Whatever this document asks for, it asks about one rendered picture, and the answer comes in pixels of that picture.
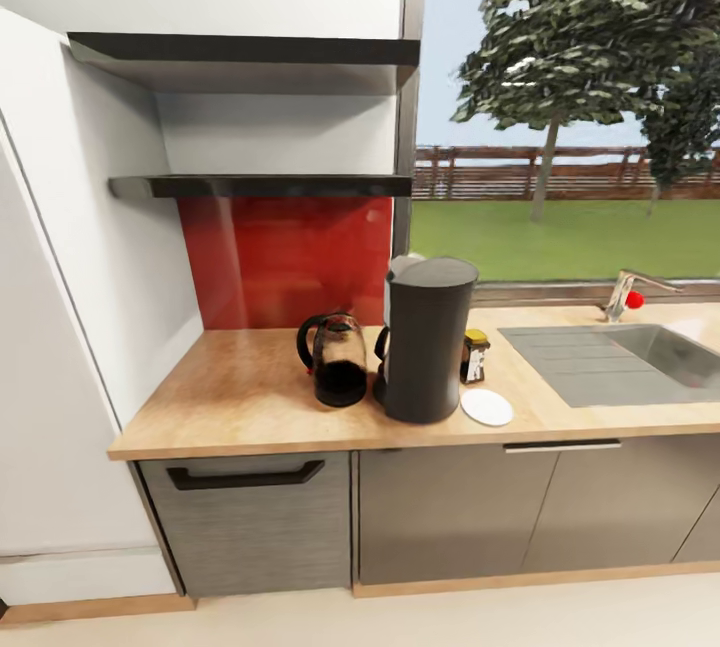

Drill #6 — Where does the electric kettle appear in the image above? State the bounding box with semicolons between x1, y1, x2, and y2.
297;312;367;408

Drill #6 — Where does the paper coffee filter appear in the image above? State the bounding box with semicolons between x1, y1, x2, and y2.
389;253;425;276

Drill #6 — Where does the bottle of coffee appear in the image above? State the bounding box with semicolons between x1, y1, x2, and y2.
460;329;491;384

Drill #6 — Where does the saucer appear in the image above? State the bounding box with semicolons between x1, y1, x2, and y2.
460;389;513;426

